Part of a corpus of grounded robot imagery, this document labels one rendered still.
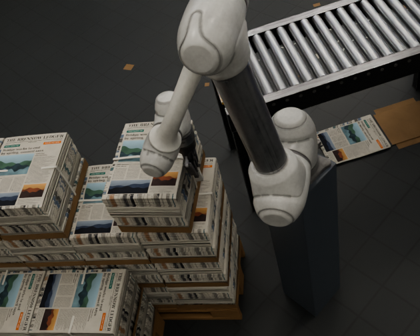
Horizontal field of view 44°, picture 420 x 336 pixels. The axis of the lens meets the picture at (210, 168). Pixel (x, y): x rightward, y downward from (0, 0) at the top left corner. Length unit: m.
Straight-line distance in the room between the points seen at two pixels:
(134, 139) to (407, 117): 1.89
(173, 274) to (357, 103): 1.76
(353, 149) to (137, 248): 1.58
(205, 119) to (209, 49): 2.42
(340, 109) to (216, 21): 2.36
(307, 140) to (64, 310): 1.24
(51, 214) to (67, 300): 0.43
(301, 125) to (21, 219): 1.12
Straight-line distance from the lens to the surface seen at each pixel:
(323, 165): 1.85
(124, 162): 1.98
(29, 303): 2.40
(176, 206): 1.85
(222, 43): 1.14
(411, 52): 2.59
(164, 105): 1.66
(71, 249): 2.24
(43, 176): 2.10
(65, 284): 2.36
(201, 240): 2.03
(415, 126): 3.35
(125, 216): 1.96
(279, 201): 1.52
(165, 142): 1.57
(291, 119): 1.65
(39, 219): 2.09
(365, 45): 2.63
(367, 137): 3.26
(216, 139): 3.39
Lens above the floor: 2.47
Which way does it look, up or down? 50 degrees down
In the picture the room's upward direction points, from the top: 18 degrees counter-clockwise
